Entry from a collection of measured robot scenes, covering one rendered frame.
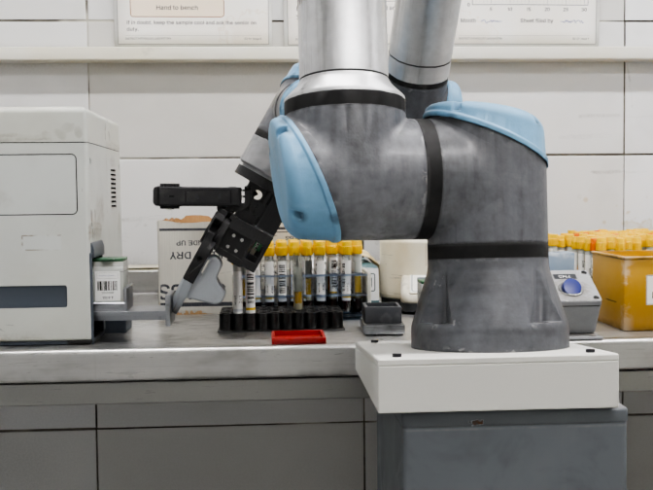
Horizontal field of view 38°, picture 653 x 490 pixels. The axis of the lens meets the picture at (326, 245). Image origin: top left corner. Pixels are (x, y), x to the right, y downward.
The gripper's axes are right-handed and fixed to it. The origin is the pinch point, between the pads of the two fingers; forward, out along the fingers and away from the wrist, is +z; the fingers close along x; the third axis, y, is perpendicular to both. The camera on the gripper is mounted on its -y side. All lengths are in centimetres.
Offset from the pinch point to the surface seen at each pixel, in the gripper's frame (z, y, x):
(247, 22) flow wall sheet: -45, -15, 59
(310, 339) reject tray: -5.1, 17.3, -7.5
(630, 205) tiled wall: -52, 67, 60
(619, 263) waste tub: -33, 49, -1
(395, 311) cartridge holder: -13.1, 26.3, -0.1
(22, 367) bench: 14.6, -11.9, -8.6
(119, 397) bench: 13.1, -0.1, -5.6
